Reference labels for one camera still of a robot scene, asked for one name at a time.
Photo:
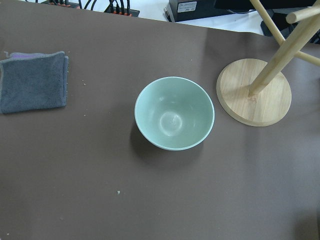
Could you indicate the black usb hub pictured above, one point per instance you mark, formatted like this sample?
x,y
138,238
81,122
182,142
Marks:
x,y
62,3
121,7

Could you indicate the brown table mat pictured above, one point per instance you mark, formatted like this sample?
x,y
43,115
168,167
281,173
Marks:
x,y
85,172

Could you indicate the black labelled power box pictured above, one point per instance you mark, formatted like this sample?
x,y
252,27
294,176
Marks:
x,y
185,10

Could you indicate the wooden mug tree stand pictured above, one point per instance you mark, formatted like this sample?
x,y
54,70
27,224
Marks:
x,y
255,92

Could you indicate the green ceramic bowl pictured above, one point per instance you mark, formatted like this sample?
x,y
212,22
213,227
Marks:
x,y
174,113

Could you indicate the right black USB hub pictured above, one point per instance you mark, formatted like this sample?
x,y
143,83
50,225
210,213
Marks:
x,y
121,7

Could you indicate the black monitor with stand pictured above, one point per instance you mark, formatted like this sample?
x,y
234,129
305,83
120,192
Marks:
x,y
276,9

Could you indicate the left black USB hub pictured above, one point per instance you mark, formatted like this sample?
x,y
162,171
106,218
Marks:
x,y
62,3

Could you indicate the grey folded cloth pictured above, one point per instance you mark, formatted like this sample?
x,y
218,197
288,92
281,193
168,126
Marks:
x,y
33,81

